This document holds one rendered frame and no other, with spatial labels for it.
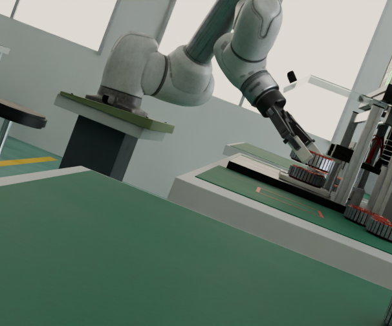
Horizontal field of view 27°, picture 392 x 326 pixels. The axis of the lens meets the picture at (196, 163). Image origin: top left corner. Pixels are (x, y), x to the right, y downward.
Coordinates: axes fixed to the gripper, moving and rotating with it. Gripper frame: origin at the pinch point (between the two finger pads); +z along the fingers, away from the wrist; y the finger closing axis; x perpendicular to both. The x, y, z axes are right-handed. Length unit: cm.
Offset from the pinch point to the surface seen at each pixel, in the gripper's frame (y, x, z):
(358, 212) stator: -0.3, 0.9, 18.3
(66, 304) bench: 156, 15, 47
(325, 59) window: -467, -32, -207
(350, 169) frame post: -16.8, 3.1, 4.2
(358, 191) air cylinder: -34.4, -2.1, 6.1
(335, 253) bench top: 56, 4, 34
